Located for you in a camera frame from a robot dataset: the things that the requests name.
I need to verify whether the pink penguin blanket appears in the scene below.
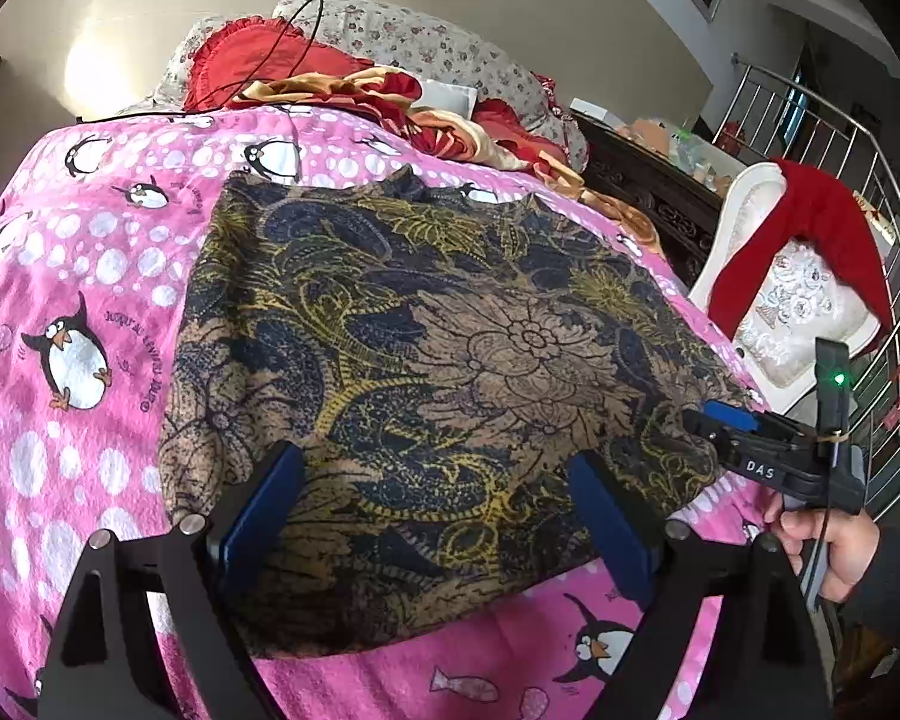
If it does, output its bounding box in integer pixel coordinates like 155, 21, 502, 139
0, 109, 796, 720

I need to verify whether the red ruffled pillow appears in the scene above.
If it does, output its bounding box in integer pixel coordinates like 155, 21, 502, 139
184, 15, 376, 113

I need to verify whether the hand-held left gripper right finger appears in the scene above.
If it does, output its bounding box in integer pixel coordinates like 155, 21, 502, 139
568, 451, 833, 720

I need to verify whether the dark carved wooden nightstand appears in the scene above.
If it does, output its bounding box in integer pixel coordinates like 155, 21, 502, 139
570, 109, 730, 287

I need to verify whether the red satin pillow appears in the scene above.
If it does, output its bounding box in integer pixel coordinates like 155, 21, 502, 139
471, 97, 572, 167

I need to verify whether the person's right hand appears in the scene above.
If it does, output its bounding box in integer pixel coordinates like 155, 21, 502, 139
763, 499, 882, 605

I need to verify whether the red garment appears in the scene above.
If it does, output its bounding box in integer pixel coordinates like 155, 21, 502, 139
709, 157, 895, 350

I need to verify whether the person's right forearm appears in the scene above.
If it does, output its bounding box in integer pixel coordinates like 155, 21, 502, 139
840, 525, 900, 665

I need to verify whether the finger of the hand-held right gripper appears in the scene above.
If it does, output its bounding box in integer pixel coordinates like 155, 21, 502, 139
681, 409, 796, 482
701, 399, 770, 434

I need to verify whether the white folded cloth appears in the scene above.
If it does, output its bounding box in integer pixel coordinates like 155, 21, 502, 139
420, 79, 478, 118

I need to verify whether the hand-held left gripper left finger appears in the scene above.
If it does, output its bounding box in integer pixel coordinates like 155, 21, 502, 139
36, 441, 307, 720

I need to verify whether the white cushioned chair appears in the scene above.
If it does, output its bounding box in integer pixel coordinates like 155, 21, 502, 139
688, 161, 884, 392

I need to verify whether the metal railing rack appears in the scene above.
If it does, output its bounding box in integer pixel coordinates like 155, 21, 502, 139
729, 52, 900, 520

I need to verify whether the white floral pillow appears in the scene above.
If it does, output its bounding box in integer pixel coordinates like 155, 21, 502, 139
272, 0, 590, 167

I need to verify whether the black cable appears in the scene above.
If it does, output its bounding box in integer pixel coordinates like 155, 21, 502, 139
75, 0, 325, 125

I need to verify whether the red gold satin quilt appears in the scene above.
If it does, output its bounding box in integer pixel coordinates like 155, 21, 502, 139
232, 67, 662, 242

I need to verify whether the brown blue floral shirt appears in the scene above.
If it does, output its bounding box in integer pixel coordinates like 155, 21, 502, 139
157, 163, 760, 658

